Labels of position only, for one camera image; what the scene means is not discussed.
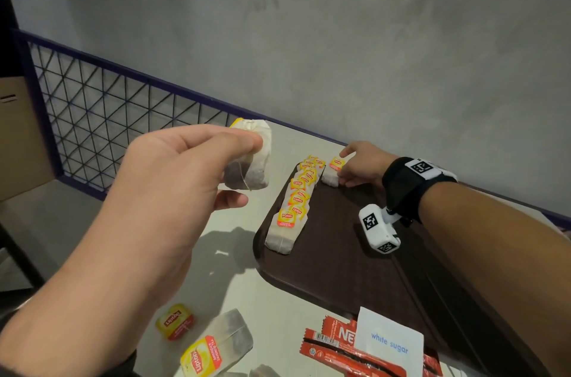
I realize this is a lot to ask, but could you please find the person's left hand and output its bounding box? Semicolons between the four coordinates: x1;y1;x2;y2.
0;124;264;377

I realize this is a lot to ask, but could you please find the person's right hand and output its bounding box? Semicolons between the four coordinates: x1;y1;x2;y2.
338;141;399;189

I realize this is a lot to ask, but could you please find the tea bag with yellow tag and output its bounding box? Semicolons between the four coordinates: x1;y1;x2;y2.
321;157;348;188
222;118;273;191

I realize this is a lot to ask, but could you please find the brown plastic tray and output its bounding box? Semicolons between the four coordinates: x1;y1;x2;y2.
253;162;550;377

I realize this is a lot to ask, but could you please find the row of tea bags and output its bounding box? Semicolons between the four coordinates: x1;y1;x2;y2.
263;155;327;256

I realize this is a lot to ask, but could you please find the pile of tea bags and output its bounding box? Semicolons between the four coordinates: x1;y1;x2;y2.
155;303;282;377

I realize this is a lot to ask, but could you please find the pile of white sugar sachets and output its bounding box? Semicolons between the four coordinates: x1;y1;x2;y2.
353;306;425;377

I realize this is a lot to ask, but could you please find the pile of red coffee sticks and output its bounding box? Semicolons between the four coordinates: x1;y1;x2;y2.
299;316;443;377

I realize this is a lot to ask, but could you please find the person's right forearm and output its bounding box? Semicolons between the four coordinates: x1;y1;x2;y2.
418;181;571;377

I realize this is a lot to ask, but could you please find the brown cardboard box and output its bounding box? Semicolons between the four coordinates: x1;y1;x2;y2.
0;76;57;203

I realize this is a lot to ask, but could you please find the dark blue cabinet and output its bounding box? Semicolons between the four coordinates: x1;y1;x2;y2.
0;0;21;78

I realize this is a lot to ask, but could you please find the black right wrist strap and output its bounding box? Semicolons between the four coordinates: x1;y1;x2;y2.
381;156;459;224

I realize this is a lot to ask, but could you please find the black wrist strap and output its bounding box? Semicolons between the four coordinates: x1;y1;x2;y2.
0;347;140;377
381;156;459;224

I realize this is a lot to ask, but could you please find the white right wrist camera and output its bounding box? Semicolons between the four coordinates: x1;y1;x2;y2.
358;203;402;255

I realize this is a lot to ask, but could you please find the black metal furniture frame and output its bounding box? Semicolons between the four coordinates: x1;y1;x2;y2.
0;222;45;315

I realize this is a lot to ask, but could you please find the black left wrist strap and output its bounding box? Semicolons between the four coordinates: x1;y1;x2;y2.
0;347;140;377

